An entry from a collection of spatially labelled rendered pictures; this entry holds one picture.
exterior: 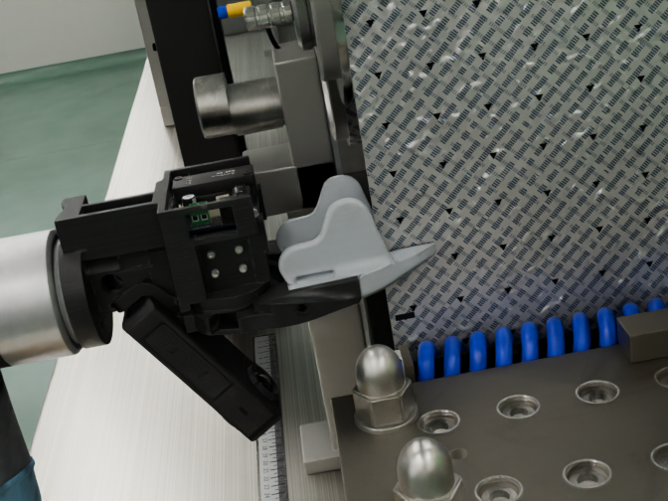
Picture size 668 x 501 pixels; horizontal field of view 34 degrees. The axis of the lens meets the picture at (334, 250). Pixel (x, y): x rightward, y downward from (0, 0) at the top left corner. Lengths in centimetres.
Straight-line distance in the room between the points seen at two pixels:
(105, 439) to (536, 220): 42
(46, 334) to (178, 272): 8
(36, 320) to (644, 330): 34
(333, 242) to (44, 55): 583
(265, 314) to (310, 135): 14
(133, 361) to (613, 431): 54
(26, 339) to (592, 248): 34
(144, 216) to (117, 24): 571
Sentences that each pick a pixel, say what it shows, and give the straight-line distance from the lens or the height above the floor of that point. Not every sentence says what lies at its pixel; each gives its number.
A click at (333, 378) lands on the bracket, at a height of 97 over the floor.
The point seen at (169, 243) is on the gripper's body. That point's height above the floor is 114.
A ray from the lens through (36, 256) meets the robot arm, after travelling 63.
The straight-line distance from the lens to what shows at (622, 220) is 67.
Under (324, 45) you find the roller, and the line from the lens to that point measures 61.
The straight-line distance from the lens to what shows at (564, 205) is 66.
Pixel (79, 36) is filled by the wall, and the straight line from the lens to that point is 636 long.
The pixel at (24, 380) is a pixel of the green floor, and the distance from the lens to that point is 304.
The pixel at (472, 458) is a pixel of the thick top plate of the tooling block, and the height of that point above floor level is 103.
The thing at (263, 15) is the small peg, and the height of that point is 124.
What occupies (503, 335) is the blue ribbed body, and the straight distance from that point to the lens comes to 65.
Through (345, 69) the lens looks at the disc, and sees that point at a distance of 60.
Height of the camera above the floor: 137
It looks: 24 degrees down
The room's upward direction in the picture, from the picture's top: 10 degrees counter-clockwise
